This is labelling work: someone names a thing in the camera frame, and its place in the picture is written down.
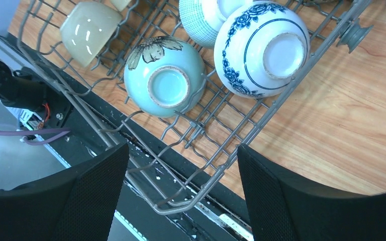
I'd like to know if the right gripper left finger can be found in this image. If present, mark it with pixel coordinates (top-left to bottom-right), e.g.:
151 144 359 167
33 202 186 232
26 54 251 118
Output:
0 142 130 241

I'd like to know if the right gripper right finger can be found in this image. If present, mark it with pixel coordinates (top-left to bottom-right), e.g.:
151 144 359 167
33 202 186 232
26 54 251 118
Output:
237 144 386 240

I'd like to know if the grey wire dish rack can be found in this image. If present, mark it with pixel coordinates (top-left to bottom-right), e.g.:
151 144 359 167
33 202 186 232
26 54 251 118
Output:
10 1 370 215

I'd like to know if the white blue floral bowl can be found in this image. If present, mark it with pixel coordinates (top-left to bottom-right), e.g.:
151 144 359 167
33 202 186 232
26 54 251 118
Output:
213 1 311 99

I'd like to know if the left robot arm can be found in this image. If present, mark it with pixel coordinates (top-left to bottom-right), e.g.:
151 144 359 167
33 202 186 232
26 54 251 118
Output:
0 61 47 111

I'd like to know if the mint green flower bowl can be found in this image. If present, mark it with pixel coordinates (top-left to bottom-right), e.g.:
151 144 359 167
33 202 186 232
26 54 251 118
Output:
124 36 206 118

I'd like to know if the beige bowl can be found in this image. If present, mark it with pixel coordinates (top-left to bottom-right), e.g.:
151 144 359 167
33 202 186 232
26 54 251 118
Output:
110 0 131 12
59 2 122 67

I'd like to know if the light teal checked bowl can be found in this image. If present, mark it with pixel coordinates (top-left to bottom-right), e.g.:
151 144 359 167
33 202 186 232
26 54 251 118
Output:
178 0 252 49

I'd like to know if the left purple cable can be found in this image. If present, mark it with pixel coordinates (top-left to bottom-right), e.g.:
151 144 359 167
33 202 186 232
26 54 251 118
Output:
0 126 72 146

